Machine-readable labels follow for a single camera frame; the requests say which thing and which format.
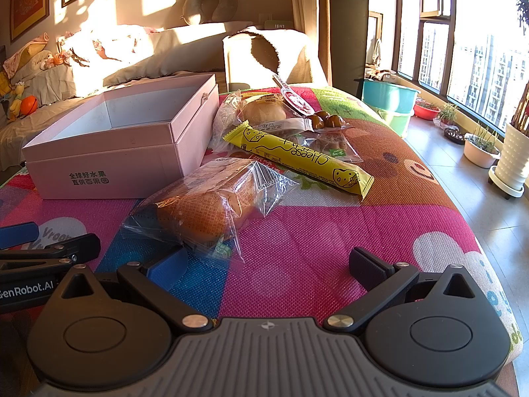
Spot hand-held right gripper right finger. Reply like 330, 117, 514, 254
322, 247, 478, 333

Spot waffle bread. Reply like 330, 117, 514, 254
120, 158, 300, 263

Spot white snack packet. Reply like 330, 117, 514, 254
250, 116, 315, 135

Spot brown cookie packet green label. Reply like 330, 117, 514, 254
285, 128, 364, 165

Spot brown chestnuts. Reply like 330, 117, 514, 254
309, 110, 345, 130

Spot yellow snack stick packet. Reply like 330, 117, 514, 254
223, 120, 375, 199

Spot teal plastic bucket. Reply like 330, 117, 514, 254
362, 78, 421, 114

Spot pile of pink clothes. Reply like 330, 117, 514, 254
2, 35, 54, 79

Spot small potted plant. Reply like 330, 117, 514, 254
434, 103, 459, 129

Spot beige curtain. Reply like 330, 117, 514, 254
288, 0, 333, 85

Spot red and white spoon-shaped packet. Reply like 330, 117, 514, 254
272, 73, 317, 116

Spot colourful cartoon play mat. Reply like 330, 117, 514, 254
0, 86, 523, 365

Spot long beige pillow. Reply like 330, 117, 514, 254
101, 21, 255, 87

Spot dark framed window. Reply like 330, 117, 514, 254
392, 0, 529, 137

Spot white floral blanket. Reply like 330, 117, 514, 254
62, 22, 166, 67

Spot round bun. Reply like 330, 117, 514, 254
211, 90, 306, 150

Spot grey neck pillow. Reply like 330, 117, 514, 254
182, 0, 239, 25

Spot green plastic basin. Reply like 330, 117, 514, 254
374, 105, 415, 138

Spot red plastic basin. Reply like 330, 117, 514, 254
413, 101, 441, 120

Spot beige covered sofa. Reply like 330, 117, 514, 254
0, 21, 331, 172

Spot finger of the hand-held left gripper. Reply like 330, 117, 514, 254
0, 234, 101, 274
0, 222, 40, 249

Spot white pot with grass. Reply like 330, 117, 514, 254
463, 122, 501, 169

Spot pink cardboard box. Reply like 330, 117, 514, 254
21, 73, 220, 200

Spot gold framed picture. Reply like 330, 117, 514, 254
9, 0, 51, 43

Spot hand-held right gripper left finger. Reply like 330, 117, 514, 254
61, 247, 209, 333

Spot tall white ribbed planter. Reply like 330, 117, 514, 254
489, 91, 529, 197

